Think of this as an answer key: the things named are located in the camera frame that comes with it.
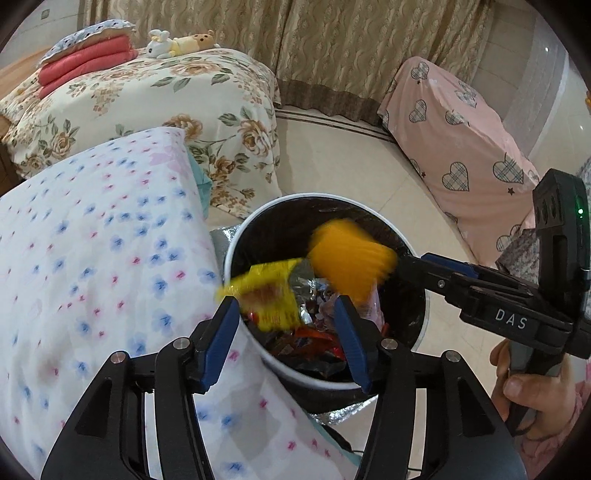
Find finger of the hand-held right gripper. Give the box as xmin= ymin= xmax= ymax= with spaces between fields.
xmin=398 ymin=253 xmax=463 ymax=308
xmin=455 ymin=265 xmax=536 ymax=297

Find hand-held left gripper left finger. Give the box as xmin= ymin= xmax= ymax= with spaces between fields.
xmin=41 ymin=295 xmax=242 ymax=480

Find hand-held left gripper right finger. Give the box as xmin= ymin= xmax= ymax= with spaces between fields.
xmin=333 ymin=295 xmax=527 ymax=480

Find pink striped wrapper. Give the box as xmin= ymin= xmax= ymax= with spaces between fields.
xmin=318 ymin=288 xmax=386 ymax=333

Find yellow snack wrapper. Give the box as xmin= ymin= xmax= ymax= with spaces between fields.
xmin=217 ymin=258 xmax=324 ymax=330

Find white waste bin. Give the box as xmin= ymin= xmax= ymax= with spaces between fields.
xmin=222 ymin=194 xmax=432 ymax=398

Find person's right forearm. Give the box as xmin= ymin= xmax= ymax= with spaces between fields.
xmin=515 ymin=378 xmax=591 ymax=480

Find person's right hand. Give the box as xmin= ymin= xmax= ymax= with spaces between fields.
xmin=489 ymin=339 xmax=583 ymax=440

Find pink heart print cloth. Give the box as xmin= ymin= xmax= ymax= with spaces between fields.
xmin=378 ymin=56 xmax=541 ymax=266

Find teal cloth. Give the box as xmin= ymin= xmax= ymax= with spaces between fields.
xmin=187 ymin=152 xmax=213 ymax=217

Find beige patterned curtains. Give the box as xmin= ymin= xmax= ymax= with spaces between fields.
xmin=78 ymin=0 xmax=492 ymax=125

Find bed with floral bedspread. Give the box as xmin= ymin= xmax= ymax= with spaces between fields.
xmin=0 ymin=46 xmax=283 ymax=220

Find yellow plush toy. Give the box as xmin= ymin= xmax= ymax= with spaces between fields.
xmin=171 ymin=30 xmax=220 ymax=55

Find folded pink blanket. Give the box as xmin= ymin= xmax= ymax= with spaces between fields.
xmin=38 ymin=36 xmax=139 ymax=100

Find polka dot pillow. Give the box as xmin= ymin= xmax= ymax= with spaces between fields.
xmin=37 ymin=19 xmax=137 ymax=68

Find wooden headboard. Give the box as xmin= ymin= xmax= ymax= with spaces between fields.
xmin=0 ymin=48 xmax=44 ymax=95

